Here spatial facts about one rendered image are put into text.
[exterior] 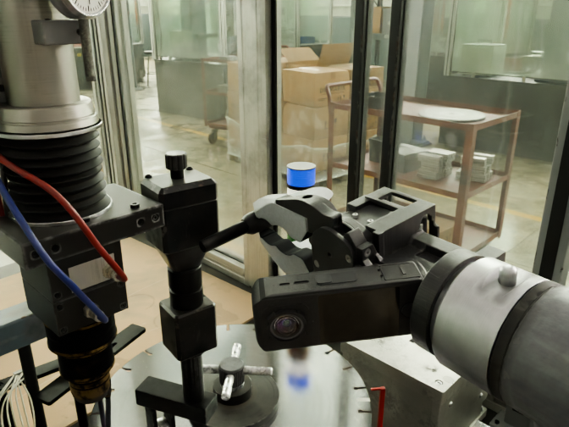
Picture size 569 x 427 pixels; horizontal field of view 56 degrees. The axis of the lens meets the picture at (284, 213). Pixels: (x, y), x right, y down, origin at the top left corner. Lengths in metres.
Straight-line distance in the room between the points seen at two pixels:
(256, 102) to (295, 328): 0.84
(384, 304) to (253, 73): 0.85
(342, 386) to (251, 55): 0.70
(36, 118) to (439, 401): 0.62
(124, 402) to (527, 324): 0.51
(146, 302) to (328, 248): 0.93
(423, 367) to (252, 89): 0.65
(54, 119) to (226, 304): 0.90
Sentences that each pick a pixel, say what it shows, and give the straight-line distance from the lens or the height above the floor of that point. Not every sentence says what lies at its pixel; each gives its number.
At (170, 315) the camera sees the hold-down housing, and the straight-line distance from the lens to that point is 0.51.
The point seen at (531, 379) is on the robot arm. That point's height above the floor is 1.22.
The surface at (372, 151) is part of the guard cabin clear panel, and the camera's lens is 0.99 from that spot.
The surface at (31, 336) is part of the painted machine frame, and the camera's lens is 0.73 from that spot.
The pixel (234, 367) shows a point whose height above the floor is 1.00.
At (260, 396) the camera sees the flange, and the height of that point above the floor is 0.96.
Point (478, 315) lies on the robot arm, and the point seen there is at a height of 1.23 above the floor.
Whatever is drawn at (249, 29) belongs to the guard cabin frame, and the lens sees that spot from 1.14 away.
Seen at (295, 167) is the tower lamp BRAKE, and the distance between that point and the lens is 0.83.
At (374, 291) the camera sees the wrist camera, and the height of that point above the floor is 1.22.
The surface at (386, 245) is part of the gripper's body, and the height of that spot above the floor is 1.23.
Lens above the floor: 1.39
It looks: 21 degrees down
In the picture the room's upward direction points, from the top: straight up
